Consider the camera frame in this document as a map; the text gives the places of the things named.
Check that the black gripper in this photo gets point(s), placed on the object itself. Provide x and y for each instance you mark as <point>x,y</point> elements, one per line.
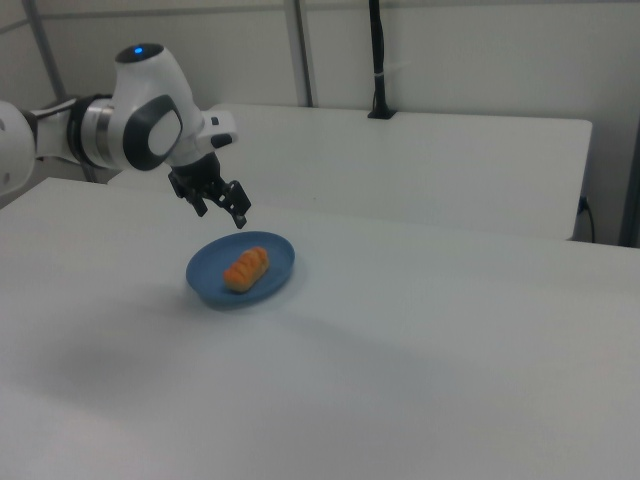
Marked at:
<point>197,177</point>

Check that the orange toy bread loaf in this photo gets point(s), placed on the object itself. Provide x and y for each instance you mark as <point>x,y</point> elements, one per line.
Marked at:
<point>246,270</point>

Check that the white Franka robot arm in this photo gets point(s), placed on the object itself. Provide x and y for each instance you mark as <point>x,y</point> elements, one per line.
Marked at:
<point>150,100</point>

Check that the blue round plate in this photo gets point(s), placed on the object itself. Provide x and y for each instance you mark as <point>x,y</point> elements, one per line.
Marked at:
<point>210,270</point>

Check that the white side table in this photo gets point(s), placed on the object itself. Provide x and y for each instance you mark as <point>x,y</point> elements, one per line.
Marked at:
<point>400,165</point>

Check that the black pole with base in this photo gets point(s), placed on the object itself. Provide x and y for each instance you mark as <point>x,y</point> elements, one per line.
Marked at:
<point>380,60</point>

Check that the grey partition frame post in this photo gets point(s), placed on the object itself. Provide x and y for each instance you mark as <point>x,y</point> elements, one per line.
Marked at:
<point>301,50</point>
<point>631,175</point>

